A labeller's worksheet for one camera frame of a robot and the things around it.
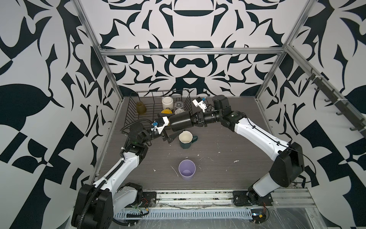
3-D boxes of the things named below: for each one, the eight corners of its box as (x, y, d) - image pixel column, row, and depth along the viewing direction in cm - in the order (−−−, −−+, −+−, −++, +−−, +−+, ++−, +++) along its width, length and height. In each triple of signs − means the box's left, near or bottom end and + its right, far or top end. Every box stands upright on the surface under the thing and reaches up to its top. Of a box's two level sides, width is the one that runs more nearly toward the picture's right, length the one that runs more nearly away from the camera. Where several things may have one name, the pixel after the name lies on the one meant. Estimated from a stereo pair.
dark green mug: (176, 145, 95) (175, 137, 86) (185, 135, 99) (185, 127, 91) (186, 153, 91) (187, 146, 83) (195, 143, 96) (196, 135, 87)
